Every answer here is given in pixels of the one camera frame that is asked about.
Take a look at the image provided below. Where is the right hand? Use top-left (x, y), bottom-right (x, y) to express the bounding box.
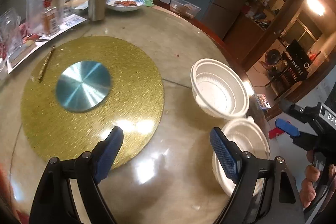
top-left (299, 165), bottom-right (335, 210)

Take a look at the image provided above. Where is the cream plastic bowl near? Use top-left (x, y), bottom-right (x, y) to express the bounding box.
top-left (212, 116), bottom-right (271, 198)

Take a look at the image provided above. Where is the cream plastic bowl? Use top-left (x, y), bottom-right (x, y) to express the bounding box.
top-left (190, 59), bottom-right (249, 121)
top-left (212, 116), bottom-right (271, 198)

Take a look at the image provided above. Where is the gold glitter round turntable mat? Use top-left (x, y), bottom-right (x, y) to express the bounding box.
top-left (21, 36), bottom-right (164, 168)

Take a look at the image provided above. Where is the cream plastic bowl far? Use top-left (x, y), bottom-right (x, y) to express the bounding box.
top-left (190, 59), bottom-right (249, 121)

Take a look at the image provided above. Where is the silver metal turntable disc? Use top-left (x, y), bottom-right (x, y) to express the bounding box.
top-left (55, 60), bottom-right (113, 113)

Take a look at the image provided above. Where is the gold wrapped stick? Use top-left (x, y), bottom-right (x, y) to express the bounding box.
top-left (38, 46), bottom-right (56, 83)

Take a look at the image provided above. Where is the white paper placemat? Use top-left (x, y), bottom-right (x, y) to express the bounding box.
top-left (6, 13), bottom-right (88, 75)

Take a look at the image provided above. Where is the brown book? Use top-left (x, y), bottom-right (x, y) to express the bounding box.
top-left (9, 40), bottom-right (36, 68)

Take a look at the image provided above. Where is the clear plastic food container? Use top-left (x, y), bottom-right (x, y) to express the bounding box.
top-left (170, 0), bottom-right (201, 19)

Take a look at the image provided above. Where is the blue white plate with food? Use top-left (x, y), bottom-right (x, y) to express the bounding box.
top-left (106, 0), bottom-right (145, 12)

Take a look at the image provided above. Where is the clear bag with red cans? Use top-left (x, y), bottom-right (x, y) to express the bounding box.
top-left (26, 0), bottom-right (64, 37)

